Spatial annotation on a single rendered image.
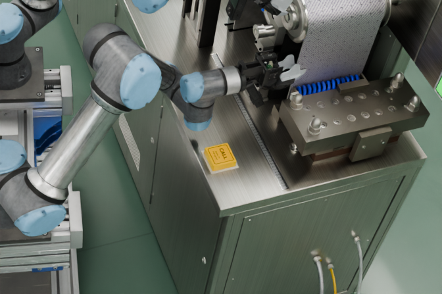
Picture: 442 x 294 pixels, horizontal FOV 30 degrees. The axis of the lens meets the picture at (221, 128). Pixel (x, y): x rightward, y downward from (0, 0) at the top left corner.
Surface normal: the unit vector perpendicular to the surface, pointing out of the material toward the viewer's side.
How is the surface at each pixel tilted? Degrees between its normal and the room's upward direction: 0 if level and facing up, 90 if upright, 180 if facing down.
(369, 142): 90
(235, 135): 0
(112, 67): 50
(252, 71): 90
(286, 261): 90
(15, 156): 8
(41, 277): 0
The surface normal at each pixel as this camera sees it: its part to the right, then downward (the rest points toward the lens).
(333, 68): 0.37, 0.74
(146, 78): 0.70, 0.55
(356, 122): 0.14, -0.64
